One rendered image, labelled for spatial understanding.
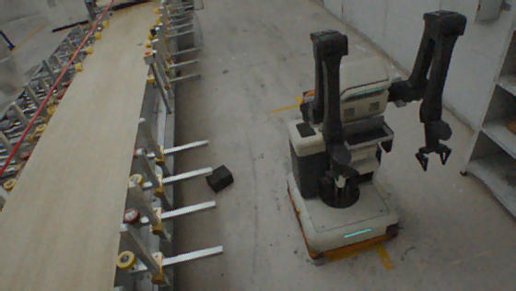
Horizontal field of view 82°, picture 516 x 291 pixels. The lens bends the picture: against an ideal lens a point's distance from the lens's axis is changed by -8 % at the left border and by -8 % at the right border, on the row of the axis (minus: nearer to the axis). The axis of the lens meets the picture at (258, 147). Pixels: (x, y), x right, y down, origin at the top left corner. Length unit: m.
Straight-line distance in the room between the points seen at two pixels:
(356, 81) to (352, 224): 1.06
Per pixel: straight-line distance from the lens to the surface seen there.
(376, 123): 1.63
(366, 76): 1.44
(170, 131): 2.47
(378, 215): 2.23
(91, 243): 1.70
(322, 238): 2.12
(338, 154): 1.23
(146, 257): 1.42
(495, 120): 2.80
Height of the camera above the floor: 2.05
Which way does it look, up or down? 40 degrees down
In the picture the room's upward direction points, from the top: 12 degrees counter-clockwise
